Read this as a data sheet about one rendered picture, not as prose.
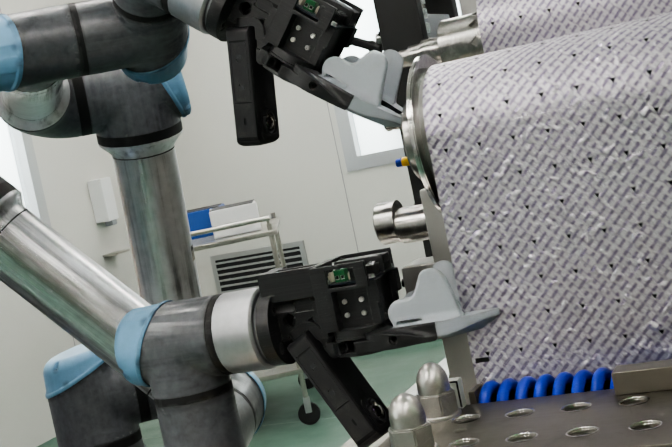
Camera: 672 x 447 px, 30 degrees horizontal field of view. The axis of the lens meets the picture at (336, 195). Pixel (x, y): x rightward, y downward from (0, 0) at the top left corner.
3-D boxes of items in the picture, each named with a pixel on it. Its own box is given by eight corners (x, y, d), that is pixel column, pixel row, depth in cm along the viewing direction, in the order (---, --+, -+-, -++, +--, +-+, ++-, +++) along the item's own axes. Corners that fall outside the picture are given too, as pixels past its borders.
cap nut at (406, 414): (399, 447, 95) (387, 389, 95) (445, 442, 94) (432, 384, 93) (383, 462, 92) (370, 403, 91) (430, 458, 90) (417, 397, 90)
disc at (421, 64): (474, 211, 119) (446, 58, 119) (479, 210, 119) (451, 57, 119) (425, 225, 106) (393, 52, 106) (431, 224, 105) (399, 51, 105)
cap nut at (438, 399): (425, 412, 104) (414, 359, 104) (467, 407, 103) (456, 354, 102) (411, 425, 101) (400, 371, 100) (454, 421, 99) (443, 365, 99)
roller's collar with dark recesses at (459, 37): (461, 77, 140) (449, 20, 140) (512, 65, 138) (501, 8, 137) (444, 79, 134) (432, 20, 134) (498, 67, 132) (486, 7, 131)
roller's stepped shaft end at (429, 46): (403, 74, 141) (398, 46, 141) (454, 63, 138) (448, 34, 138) (394, 75, 138) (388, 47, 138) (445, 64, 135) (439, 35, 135)
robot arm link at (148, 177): (133, 404, 186) (59, 43, 170) (231, 379, 189) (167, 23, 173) (145, 438, 175) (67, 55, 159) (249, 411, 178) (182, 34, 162)
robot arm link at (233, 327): (222, 383, 112) (260, 360, 120) (267, 377, 111) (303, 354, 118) (204, 301, 112) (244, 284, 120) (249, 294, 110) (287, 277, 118)
